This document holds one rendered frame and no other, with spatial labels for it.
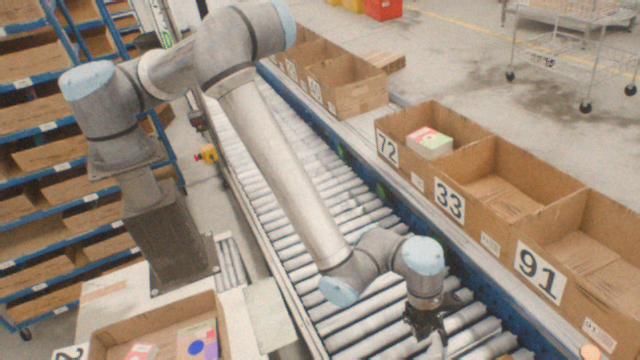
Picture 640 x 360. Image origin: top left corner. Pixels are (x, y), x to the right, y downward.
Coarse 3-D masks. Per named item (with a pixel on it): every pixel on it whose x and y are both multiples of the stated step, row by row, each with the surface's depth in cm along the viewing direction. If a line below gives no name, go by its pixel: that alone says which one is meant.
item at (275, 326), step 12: (252, 288) 150; (264, 288) 149; (276, 288) 148; (252, 300) 145; (264, 300) 145; (276, 300) 144; (264, 312) 141; (276, 312) 140; (264, 324) 137; (276, 324) 136; (288, 324) 135; (264, 336) 133; (276, 336) 132; (288, 336) 132; (276, 348) 129
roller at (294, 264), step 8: (392, 216) 170; (376, 224) 168; (384, 224) 168; (392, 224) 169; (352, 232) 166; (352, 240) 164; (304, 256) 159; (288, 264) 157; (296, 264) 157; (304, 264) 158; (288, 272) 157
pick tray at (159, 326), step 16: (176, 304) 137; (192, 304) 139; (208, 304) 142; (128, 320) 134; (144, 320) 136; (160, 320) 138; (176, 320) 141; (192, 320) 141; (224, 320) 138; (96, 336) 132; (112, 336) 135; (128, 336) 137; (144, 336) 139; (160, 336) 138; (176, 336) 137; (224, 336) 128; (96, 352) 130; (112, 352) 135; (128, 352) 134; (160, 352) 133; (176, 352) 132; (224, 352) 121
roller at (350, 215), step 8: (376, 200) 179; (360, 208) 177; (368, 208) 177; (376, 208) 178; (336, 216) 175; (344, 216) 174; (352, 216) 175; (360, 216) 176; (296, 232) 171; (280, 240) 168; (288, 240) 168; (296, 240) 168; (280, 248) 166
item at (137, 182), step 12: (156, 144) 139; (156, 156) 131; (132, 168) 127; (144, 168) 136; (96, 180) 123; (120, 180) 134; (132, 180) 134; (144, 180) 136; (132, 192) 136; (144, 192) 137; (156, 192) 141; (132, 204) 139; (144, 204) 139
